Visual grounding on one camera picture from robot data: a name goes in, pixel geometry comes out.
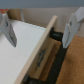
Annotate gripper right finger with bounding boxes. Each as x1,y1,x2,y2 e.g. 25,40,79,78
61,7,84,51

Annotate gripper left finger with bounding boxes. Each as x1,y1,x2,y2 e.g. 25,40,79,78
0,12,18,49

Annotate wooden drawer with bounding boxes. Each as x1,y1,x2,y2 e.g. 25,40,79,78
0,14,64,84

